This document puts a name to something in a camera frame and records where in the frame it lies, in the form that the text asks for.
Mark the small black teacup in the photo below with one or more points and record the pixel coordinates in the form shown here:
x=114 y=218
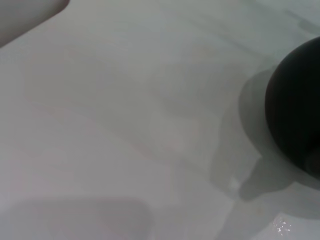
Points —
x=295 y=105

